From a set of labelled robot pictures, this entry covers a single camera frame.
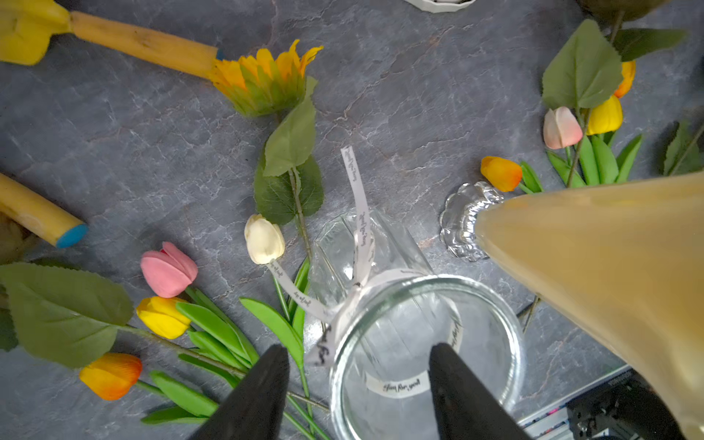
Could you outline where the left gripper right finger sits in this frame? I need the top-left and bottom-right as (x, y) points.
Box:
(428, 343), (529, 440)

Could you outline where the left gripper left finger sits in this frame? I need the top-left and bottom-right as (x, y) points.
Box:
(191, 345), (290, 440)

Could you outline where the orange tulip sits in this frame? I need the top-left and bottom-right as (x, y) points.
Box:
(614, 60), (636, 98)
(79, 353), (218, 425)

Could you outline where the clear glass vase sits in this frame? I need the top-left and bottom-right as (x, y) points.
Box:
(307, 147), (524, 439)

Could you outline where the cream gerbera flower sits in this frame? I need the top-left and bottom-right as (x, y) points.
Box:
(0, 211), (331, 414)

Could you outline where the yellow fluted vase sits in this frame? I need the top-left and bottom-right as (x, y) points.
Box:
(440, 172), (703, 439)

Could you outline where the orange gerbera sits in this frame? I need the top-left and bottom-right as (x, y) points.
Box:
(662, 121), (703, 176)
(516, 0), (689, 337)

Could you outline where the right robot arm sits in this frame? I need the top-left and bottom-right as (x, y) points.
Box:
(566, 370), (684, 439)

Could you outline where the pink tulip left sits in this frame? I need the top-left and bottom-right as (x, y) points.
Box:
(139, 240), (260, 364)

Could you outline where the pink tulip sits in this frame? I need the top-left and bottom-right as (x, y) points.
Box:
(139, 240), (260, 364)
(543, 106), (586, 188)

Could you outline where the white tulip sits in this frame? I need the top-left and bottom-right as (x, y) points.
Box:
(241, 214), (331, 439)

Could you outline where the yellow sunflower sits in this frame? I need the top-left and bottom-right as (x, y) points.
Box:
(209, 40), (325, 258)

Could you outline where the blue toy rake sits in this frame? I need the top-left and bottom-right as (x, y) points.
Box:
(1, 174), (88, 249)

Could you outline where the pink tulip right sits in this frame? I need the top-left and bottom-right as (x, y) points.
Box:
(543, 106), (586, 188)

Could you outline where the yellow toy shovel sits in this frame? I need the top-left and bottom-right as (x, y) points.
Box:
(1, 1), (221, 79)

